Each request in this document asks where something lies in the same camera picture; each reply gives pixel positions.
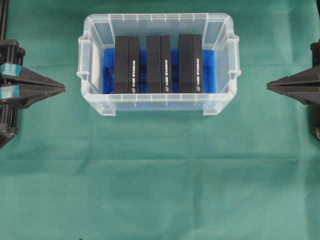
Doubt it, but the black camera box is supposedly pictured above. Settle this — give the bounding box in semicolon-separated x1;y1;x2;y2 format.
178;34;203;94
146;34;172;94
114;36;140;94

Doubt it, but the black aluminium frame rail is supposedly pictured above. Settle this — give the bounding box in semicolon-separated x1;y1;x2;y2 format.
0;0;9;41

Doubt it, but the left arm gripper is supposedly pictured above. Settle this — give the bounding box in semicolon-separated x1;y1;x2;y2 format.
0;39;66;137

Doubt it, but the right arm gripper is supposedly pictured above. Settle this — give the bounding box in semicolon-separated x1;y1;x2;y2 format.
267;40;320;105

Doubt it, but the green table cloth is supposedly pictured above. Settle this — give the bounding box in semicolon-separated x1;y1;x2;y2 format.
0;0;320;240

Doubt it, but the blue plastic liner sheet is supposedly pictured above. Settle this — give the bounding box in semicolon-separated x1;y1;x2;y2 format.
102;48;217;111

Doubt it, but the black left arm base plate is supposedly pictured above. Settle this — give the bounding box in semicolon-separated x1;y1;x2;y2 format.
0;131;16;149

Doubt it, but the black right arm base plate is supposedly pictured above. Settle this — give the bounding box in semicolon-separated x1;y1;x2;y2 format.
311;104;320;140

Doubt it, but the clear plastic storage case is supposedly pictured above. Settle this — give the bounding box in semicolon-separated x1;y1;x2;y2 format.
77;13;241;116

